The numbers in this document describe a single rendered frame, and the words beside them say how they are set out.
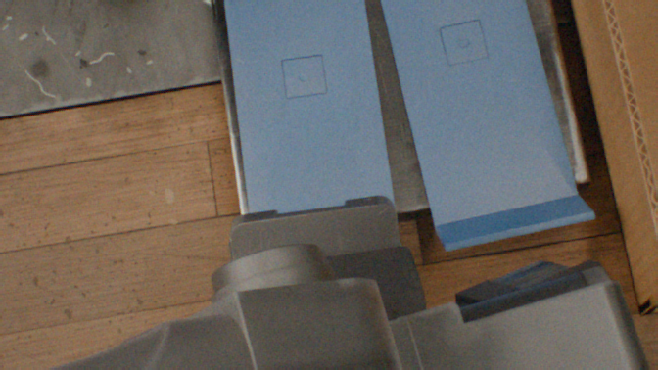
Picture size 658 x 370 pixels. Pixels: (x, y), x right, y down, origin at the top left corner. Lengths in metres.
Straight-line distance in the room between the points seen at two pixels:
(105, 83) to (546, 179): 0.23
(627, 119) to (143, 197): 0.24
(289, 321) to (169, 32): 0.37
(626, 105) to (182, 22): 0.24
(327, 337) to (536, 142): 0.31
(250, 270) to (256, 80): 0.30
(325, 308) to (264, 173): 0.29
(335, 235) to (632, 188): 0.17
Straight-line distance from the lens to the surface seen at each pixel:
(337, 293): 0.34
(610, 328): 0.39
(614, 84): 0.60
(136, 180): 0.65
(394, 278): 0.46
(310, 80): 0.63
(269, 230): 0.49
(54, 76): 0.68
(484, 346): 0.38
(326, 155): 0.62
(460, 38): 0.64
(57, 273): 0.65
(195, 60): 0.67
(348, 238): 0.49
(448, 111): 0.62
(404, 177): 0.62
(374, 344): 0.34
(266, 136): 0.62
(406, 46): 0.64
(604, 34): 0.61
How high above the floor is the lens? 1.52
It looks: 75 degrees down
